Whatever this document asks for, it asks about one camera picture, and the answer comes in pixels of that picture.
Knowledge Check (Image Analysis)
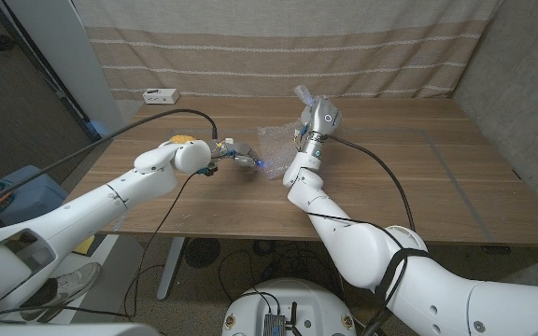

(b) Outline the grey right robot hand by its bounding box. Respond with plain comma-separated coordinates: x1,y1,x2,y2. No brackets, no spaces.
299,94,344,141

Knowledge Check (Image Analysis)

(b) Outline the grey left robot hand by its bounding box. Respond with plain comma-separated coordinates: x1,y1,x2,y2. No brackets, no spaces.
212,141,263,169

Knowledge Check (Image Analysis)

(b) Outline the clear bubble wrap sheet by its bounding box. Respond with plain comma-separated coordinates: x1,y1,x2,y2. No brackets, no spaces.
257,84,317,181

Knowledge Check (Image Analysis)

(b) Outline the beige striped curtain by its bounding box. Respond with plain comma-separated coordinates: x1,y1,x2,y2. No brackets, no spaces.
71,0,503,102

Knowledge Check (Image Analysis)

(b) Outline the white power strip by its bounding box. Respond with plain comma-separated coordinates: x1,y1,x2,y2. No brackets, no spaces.
142,88,181,105

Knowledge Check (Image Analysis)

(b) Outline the round black floor fan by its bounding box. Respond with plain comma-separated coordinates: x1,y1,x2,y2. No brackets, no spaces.
187,237,221,270

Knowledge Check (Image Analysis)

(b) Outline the white metal table leg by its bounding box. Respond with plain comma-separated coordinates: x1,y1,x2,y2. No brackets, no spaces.
156,236,187,301

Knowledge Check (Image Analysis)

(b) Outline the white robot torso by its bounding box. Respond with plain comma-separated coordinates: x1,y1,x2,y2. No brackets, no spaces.
221,277,358,336

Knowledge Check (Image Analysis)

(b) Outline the grey electronics box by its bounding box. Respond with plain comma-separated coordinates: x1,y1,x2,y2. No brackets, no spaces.
262,313,288,336

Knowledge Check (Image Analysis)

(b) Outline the yellow foot pedal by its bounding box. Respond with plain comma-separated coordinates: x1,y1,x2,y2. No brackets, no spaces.
72,234,96,256

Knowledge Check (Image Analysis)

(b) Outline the white pillar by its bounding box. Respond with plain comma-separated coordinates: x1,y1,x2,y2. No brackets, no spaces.
5,0,125,140

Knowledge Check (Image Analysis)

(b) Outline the blue stool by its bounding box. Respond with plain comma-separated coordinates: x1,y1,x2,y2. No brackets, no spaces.
0,164,69,225

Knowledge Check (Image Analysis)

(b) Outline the grey white sneaker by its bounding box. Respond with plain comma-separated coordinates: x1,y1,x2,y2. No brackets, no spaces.
19,260,102,323

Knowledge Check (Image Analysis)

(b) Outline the perforated metal door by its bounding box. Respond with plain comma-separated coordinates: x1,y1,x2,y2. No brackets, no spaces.
0,0,101,183

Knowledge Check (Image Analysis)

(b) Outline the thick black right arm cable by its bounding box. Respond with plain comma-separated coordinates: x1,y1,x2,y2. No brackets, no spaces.
327,133,418,233

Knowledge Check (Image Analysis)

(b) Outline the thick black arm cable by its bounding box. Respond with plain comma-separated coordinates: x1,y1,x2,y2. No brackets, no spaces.
327,133,418,233
0,108,219,214

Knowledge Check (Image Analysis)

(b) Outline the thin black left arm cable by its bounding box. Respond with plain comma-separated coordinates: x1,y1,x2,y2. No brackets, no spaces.
0,171,200,321

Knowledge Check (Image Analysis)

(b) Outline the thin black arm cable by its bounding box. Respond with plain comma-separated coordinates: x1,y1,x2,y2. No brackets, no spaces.
304,211,432,336
0,171,200,321

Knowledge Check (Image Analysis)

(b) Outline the black floor cable bundle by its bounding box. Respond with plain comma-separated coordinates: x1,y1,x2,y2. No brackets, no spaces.
217,240,345,304

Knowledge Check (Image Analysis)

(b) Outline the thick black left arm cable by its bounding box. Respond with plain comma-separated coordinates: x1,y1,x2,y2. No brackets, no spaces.
0,108,219,214

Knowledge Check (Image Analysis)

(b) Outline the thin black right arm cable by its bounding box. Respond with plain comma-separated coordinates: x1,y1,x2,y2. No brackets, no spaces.
304,211,432,336

